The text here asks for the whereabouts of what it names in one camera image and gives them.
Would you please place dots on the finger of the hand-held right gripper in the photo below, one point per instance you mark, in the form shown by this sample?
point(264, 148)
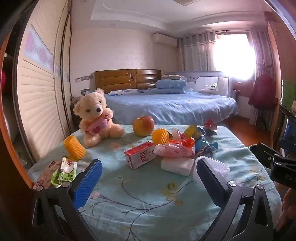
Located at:
point(263, 151)

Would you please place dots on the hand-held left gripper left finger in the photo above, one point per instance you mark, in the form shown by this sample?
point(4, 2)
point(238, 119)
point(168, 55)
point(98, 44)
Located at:
point(89, 183)

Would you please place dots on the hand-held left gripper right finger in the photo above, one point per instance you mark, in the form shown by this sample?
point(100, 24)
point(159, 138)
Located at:
point(207, 178)

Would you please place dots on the white paper cupcake liner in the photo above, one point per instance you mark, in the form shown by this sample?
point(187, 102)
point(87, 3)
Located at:
point(218, 165)

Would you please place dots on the green snack wrapper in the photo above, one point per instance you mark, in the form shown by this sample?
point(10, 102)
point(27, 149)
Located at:
point(62, 173)

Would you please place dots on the dark blue snack wrapper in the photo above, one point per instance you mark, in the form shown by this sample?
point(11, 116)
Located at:
point(200, 146)

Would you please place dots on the white tissue pack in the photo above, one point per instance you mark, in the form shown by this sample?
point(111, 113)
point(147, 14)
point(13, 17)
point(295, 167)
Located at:
point(175, 165)

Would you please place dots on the white red-printed plastic bag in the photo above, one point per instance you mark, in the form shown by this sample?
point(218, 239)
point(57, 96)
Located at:
point(175, 151)

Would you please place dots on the red orange plastic wrapper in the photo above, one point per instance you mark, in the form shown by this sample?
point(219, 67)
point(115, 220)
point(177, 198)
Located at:
point(185, 141)

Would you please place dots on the yellow snack wrapper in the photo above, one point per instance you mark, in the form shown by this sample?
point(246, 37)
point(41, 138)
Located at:
point(192, 131)

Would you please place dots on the red snack wrapper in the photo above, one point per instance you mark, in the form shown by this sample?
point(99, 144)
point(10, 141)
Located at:
point(210, 125)

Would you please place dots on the red white milk carton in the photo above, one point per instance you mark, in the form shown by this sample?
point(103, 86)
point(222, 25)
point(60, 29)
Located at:
point(138, 157)

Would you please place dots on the yellow corn toy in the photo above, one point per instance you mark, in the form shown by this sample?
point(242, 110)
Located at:
point(74, 147)
point(160, 136)

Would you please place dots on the person's right hand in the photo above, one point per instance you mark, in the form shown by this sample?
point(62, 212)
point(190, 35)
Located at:
point(289, 208)

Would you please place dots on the pink patterned phone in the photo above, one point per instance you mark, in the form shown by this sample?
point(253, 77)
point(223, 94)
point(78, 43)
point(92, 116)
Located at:
point(44, 177)

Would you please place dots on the light blue floral tablecloth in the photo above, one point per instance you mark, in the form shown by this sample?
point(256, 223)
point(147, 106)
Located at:
point(138, 197)

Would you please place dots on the red hanging coat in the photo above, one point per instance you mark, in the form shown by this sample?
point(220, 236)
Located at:
point(262, 90)

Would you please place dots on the beige teddy bear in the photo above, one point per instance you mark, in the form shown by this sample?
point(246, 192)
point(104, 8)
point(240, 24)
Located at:
point(97, 109)

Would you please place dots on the dark wooden nightstand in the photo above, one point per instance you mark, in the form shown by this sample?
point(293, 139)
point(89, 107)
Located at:
point(72, 107)

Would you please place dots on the red yellow apple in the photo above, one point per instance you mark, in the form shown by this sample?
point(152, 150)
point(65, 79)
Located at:
point(143, 126)

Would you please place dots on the bed with blue sheet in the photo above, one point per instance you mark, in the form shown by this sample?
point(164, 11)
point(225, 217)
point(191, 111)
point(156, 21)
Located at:
point(173, 104)

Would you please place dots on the white blue printed pillow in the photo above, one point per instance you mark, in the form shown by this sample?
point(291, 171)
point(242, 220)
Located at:
point(122, 92)

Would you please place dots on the grey patterned curtain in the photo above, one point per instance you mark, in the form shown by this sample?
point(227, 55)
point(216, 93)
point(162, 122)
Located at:
point(261, 53)

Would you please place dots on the folded blue blanket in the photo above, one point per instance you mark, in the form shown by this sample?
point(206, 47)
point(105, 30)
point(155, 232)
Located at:
point(171, 84)

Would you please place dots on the bright window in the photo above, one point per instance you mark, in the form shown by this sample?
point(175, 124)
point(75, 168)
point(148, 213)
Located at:
point(233, 55)

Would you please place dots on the white slatted wardrobe door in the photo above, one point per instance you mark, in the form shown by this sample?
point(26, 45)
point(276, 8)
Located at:
point(39, 92)

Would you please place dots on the grey pillow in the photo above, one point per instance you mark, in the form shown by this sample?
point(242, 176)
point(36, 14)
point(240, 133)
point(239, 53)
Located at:
point(171, 77)

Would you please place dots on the brown wooden headboard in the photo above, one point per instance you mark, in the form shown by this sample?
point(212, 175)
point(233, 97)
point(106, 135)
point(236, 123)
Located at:
point(120, 78)

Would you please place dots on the grey striped curtain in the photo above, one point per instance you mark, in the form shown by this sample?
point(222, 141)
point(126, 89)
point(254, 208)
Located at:
point(194, 51)

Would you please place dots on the white air conditioner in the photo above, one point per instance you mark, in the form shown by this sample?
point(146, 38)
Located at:
point(164, 39)

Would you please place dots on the white bed guard rail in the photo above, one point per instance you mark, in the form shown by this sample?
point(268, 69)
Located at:
point(208, 81)

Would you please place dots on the small photo frame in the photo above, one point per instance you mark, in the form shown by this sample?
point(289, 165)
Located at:
point(85, 92)

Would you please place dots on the wall switch panel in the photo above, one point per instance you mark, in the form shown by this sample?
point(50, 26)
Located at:
point(84, 78)

